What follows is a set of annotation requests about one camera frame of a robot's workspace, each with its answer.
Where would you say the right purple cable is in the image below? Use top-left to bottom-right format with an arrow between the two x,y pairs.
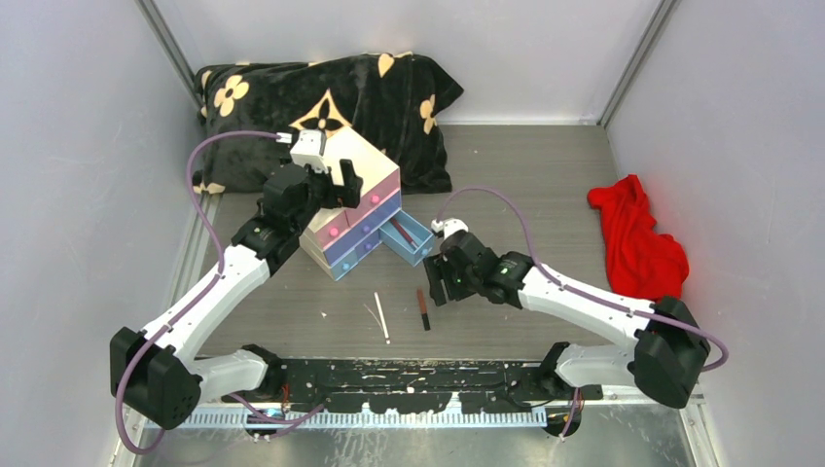
435,187 -> 731,446

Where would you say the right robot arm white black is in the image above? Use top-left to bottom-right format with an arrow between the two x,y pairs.
423,231 -> 710,409

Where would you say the white makeup pencil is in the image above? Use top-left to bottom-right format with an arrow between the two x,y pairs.
374,292 -> 391,345

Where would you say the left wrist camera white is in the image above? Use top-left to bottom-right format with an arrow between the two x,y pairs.
290,129 -> 329,174

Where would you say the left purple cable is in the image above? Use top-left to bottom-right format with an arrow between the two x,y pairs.
114,129 -> 324,455

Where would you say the brown short lip pencil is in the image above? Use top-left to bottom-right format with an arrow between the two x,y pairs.
416,288 -> 431,331

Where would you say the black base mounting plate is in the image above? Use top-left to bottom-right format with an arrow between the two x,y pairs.
239,359 -> 573,414

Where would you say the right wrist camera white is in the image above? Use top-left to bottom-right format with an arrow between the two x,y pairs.
430,218 -> 469,238

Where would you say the aluminium slotted rail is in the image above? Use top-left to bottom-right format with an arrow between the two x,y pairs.
179,407 -> 547,429

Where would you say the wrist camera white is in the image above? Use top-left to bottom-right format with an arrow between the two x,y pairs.
290,129 -> 329,174
430,218 -> 469,238

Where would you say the red makeup pencil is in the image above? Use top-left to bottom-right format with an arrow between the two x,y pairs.
390,218 -> 417,249

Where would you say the black floral plush blanket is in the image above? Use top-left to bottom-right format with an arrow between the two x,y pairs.
193,52 -> 463,194

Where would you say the red cloth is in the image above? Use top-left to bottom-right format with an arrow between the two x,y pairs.
587,174 -> 690,301

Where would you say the pastel mini drawer organizer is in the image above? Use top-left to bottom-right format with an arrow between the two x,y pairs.
300,128 -> 434,280

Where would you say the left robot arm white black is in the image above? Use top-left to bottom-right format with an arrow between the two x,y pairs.
110,159 -> 363,430

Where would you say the purple cable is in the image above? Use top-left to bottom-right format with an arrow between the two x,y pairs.
435,187 -> 731,446
114,129 -> 324,455

